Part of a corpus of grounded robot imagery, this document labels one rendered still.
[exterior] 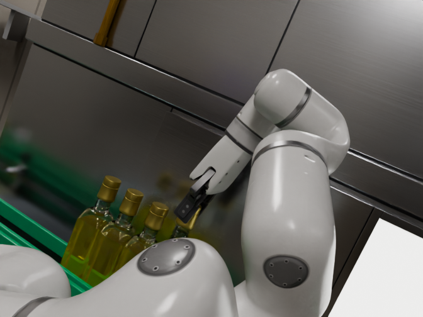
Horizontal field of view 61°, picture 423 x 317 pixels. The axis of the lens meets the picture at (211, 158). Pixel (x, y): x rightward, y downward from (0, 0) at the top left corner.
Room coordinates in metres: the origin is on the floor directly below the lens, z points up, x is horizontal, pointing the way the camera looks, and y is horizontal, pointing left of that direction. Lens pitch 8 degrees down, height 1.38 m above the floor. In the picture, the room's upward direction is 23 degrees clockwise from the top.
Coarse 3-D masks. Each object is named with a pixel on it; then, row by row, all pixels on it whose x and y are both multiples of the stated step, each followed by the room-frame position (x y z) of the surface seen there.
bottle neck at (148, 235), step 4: (144, 228) 0.65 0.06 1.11; (148, 228) 0.65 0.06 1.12; (144, 232) 0.65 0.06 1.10; (148, 232) 0.65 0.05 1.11; (152, 232) 0.65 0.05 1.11; (156, 232) 0.65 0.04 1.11; (144, 236) 0.65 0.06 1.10; (148, 236) 0.65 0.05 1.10; (152, 236) 0.65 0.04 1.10; (152, 240) 0.65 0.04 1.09
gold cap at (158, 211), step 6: (156, 204) 0.65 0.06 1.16; (162, 204) 0.67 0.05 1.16; (150, 210) 0.65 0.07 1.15; (156, 210) 0.64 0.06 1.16; (162, 210) 0.64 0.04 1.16; (168, 210) 0.66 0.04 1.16; (150, 216) 0.64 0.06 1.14; (156, 216) 0.64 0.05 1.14; (162, 216) 0.65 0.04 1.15; (144, 222) 0.65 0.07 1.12; (150, 222) 0.64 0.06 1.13; (156, 222) 0.64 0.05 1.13; (162, 222) 0.65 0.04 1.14; (150, 228) 0.64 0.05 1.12; (156, 228) 0.64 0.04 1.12
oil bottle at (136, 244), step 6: (138, 234) 0.66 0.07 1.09; (132, 240) 0.64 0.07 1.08; (138, 240) 0.64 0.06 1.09; (144, 240) 0.64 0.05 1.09; (156, 240) 0.67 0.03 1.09; (126, 246) 0.64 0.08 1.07; (132, 246) 0.64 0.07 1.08; (138, 246) 0.64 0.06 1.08; (144, 246) 0.63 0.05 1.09; (150, 246) 0.64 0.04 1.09; (126, 252) 0.64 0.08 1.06; (132, 252) 0.63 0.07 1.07; (138, 252) 0.63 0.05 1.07; (120, 258) 0.64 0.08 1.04; (126, 258) 0.64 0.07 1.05; (132, 258) 0.63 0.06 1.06; (120, 264) 0.64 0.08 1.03; (114, 270) 0.64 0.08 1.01
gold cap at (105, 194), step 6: (108, 180) 0.68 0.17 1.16; (114, 180) 0.69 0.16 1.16; (120, 180) 0.71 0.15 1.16; (102, 186) 0.68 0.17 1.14; (108, 186) 0.68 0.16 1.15; (114, 186) 0.68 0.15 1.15; (102, 192) 0.68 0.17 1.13; (108, 192) 0.68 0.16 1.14; (114, 192) 0.69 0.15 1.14; (102, 198) 0.68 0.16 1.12; (108, 198) 0.68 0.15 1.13; (114, 198) 0.69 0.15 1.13
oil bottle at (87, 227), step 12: (84, 216) 0.67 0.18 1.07; (96, 216) 0.67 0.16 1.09; (108, 216) 0.69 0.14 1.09; (84, 228) 0.67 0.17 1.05; (96, 228) 0.66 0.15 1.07; (72, 240) 0.67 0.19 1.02; (84, 240) 0.67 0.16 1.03; (72, 252) 0.67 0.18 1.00; (84, 252) 0.66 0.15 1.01; (60, 264) 0.68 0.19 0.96; (72, 264) 0.67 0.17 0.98; (84, 264) 0.66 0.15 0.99
